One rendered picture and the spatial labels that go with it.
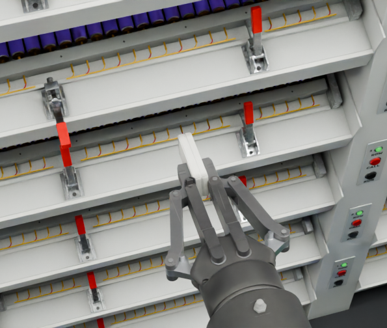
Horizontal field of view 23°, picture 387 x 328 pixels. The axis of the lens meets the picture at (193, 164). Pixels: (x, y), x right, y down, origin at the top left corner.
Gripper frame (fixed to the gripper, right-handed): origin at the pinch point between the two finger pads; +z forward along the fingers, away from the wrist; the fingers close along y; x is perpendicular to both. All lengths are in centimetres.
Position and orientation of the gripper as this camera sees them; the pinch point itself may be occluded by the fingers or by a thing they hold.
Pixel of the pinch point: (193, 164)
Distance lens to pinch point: 101.0
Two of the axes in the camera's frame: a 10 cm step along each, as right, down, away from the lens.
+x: -0.6, -6.9, -7.2
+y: 9.6, -2.3, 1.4
